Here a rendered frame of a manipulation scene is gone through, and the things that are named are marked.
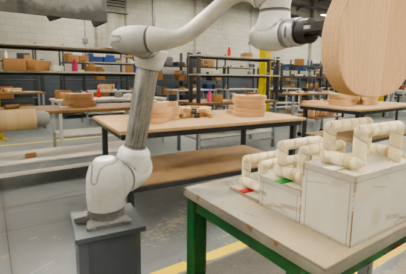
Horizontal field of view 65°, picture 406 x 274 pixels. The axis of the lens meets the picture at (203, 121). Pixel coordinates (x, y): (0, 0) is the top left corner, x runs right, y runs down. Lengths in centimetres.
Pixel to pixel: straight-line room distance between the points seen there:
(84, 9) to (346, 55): 57
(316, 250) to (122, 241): 84
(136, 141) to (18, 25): 1037
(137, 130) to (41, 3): 111
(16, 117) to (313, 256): 65
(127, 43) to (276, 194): 78
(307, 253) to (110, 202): 85
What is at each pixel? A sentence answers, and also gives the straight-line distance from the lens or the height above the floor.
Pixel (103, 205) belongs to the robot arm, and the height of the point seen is 80.
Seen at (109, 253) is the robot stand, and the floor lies 61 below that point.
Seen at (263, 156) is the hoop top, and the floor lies 104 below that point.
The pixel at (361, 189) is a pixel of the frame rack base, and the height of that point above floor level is 107.
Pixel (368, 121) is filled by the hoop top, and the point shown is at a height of 120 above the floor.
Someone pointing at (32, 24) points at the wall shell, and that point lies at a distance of 1174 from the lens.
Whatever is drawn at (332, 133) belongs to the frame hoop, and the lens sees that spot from 86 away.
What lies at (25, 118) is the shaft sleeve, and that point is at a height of 125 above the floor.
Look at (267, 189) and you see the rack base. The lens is 99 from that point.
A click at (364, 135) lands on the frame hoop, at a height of 119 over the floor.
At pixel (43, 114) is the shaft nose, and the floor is 126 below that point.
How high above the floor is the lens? 132
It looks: 8 degrees down
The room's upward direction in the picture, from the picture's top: 1 degrees clockwise
